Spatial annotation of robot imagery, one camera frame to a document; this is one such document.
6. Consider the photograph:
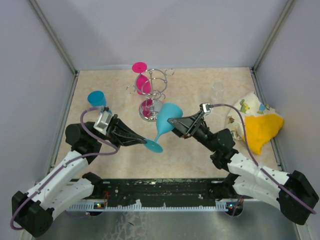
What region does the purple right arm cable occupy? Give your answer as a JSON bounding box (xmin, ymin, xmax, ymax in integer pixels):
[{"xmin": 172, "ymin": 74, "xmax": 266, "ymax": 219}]
[{"xmin": 211, "ymin": 102, "xmax": 318, "ymax": 215}]

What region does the blue wine glass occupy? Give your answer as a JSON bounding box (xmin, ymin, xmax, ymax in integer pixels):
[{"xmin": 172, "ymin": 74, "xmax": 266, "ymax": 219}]
[
  {"xmin": 87, "ymin": 90, "xmax": 112, "ymax": 114},
  {"xmin": 144, "ymin": 102, "xmax": 183, "ymax": 153}
]

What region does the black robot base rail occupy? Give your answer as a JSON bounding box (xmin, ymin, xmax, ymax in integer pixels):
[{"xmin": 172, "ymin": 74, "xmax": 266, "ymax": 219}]
[{"xmin": 32, "ymin": 177, "xmax": 253, "ymax": 216}]

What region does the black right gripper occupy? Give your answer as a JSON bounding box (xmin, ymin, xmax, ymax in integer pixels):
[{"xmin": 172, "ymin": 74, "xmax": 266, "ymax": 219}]
[{"xmin": 164, "ymin": 110, "xmax": 218, "ymax": 153}]

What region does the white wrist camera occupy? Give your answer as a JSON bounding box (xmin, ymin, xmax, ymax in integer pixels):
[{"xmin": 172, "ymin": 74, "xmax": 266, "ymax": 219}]
[
  {"xmin": 199, "ymin": 103, "xmax": 212, "ymax": 116},
  {"xmin": 93, "ymin": 111, "xmax": 113, "ymax": 135}
]

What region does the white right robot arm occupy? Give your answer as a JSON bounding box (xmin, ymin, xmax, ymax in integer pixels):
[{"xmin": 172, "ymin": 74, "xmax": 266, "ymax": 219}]
[{"xmin": 168, "ymin": 111, "xmax": 319, "ymax": 225}]

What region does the blue wine glass front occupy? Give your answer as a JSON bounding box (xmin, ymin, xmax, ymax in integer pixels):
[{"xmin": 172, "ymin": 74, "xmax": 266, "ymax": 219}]
[{"xmin": 144, "ymin": 102, "xmax": 183, "ymax": 153}]

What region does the chrome wine glass rack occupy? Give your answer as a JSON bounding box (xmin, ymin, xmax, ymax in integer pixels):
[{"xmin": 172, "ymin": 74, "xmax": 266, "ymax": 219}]
[{"xmin": 125, "ymin": 68, "xmax": 175, "ymax": 122}]

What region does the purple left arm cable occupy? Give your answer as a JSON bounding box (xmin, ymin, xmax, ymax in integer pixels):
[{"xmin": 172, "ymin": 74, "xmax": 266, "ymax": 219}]
[{"xmin": 9, "ymin": 107, "xmax": 121, "ymax": 231}]

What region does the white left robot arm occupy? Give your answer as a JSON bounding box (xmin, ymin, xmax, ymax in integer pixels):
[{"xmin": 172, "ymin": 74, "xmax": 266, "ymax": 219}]
[{"xmin": 10, "ymin": 111, "xmax": 147, "ymax": 238}]

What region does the clear wine glass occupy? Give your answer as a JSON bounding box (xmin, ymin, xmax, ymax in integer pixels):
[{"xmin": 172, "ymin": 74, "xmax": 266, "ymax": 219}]
[{"xmin": 211, "ymin": 81, "xmax": 225, "ymax": 103}]

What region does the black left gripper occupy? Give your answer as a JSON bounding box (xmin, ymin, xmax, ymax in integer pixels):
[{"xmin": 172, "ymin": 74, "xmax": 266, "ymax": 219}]
[{"xmin": 92, "ymin": 114, "xmax": 148, "ymax": 150}]

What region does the pink plastic wine glass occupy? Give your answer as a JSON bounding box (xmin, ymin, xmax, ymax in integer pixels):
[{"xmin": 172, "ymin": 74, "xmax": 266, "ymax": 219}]
[{"xmin": 131, "ymin": 61, "xmax": 154, "ymax": 112}]

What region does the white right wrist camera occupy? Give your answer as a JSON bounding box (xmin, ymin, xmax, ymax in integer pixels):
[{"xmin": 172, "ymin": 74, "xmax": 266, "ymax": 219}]
[{"xmin": 199, "ymin": 103, "xmax": 212, "ymax": 116}]

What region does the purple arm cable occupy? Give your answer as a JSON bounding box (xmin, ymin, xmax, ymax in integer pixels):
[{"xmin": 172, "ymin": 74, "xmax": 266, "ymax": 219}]
[
  {"xmin": 9, "ymin": 107, "xmax": 121, "ymax": 231},
  {"xmin": 211, "ymin": 102, "xmax": 318, "ymax": 215}
]

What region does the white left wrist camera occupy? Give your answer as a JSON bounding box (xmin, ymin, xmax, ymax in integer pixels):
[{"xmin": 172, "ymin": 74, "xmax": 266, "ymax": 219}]
[{"xmin": 93, "ymin": 111, "xmax": 113, "ymax": 135}]

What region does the dinosaur print yellow cloth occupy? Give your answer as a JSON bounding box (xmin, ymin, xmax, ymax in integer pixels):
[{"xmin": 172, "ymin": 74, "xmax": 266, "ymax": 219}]
[{"xmin": 225, "ymin": 92, "xmax": 284, "ymax": 155}]

